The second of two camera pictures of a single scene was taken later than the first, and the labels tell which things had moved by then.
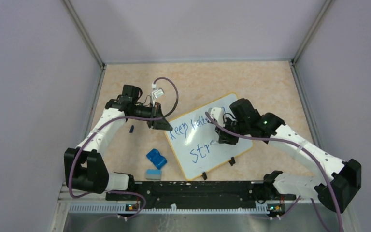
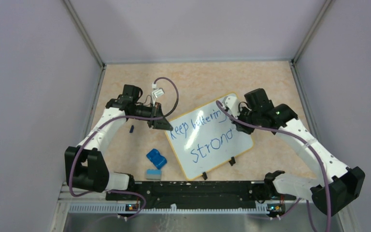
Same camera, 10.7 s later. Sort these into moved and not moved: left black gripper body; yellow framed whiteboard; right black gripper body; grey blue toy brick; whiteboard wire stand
Moved: right black gripper body
Not moved: grey blue toy brick; yellow framed whiteboard; whiteboard wire stand; left black gripper body
